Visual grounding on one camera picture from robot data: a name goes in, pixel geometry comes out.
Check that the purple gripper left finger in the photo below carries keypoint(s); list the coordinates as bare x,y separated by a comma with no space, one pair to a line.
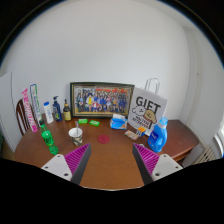
71,166

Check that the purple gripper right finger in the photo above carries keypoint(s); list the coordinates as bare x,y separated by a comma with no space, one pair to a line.
152,166

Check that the blue detergent bottle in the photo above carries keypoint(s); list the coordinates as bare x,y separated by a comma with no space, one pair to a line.
158,137

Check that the paper cup with spoon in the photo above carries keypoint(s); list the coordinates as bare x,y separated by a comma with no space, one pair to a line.
76,135

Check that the rubiks cube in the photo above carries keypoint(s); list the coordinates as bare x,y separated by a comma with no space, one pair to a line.
140,131

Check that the green plastic bottle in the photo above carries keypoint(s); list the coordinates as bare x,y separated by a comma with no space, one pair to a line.
48,138

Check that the small snack packet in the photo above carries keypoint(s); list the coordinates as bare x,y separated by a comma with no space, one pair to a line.
131,135

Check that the red round coaster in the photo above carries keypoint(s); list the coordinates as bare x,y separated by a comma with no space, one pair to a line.
103,139

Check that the green box left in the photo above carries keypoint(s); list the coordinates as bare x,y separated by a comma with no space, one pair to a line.
82,121

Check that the green box right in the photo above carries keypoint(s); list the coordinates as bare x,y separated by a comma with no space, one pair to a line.
94,123

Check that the white radiator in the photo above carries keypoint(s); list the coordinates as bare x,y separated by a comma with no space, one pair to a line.
206,156

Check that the dark brown glass bottle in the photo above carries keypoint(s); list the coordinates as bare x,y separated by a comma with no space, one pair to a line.
67,111

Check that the blue tissue pack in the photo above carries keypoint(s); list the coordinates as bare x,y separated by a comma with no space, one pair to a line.
118,122

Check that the white gift paper bag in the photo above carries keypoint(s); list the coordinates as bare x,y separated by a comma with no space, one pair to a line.
147,107

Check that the dark blue pump bottle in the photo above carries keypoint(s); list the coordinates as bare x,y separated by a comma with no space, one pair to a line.
56,109

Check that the white lotion bottle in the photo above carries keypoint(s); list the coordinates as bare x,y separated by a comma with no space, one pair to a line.
48,112

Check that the wooden chair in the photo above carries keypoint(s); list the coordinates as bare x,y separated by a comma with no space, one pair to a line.
21,117

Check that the framed group photo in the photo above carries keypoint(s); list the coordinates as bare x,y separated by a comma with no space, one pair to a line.
100,99

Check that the white board at left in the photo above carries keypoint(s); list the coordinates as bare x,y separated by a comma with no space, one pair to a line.
8,120

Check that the green white tall box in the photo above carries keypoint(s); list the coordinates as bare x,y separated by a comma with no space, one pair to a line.
35,103

